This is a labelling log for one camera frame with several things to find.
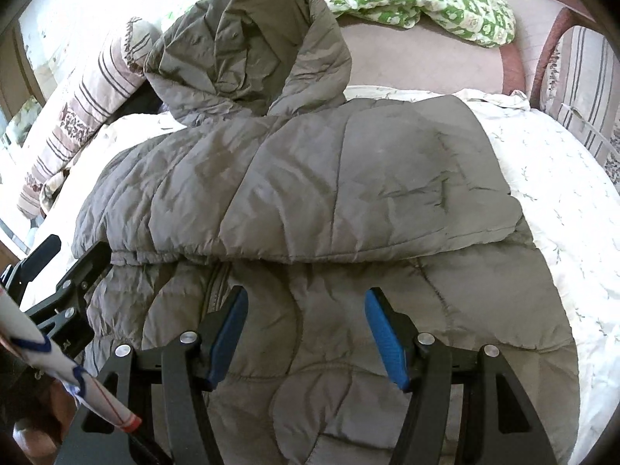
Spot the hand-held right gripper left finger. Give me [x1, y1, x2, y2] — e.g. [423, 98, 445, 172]
[80, 285, 250, 465]

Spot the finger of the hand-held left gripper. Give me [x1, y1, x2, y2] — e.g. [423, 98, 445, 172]
[55, 241, 113, 318]
[0, 235, 63, 296]

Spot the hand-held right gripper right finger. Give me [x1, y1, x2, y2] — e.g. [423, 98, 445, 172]
[364, 287, 538, 465]

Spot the olive quilted hooded jacket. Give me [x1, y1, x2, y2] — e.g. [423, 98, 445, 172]
[72, 0, 582, 465]

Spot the white tube with red band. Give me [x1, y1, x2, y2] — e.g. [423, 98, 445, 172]
[0, 287, 142, 433]

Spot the striped floral pillow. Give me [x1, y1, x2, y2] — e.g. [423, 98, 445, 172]
[17, 17, 163, 219]

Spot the white floral bed sheet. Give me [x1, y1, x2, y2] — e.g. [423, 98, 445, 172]
[29, 87, 620, 461]

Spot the striped floral cushion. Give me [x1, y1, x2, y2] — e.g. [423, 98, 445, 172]
[540, 24, 620, 165]

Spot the green checkered quilt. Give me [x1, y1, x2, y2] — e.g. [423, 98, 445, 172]
[208, 0, 515, 48]

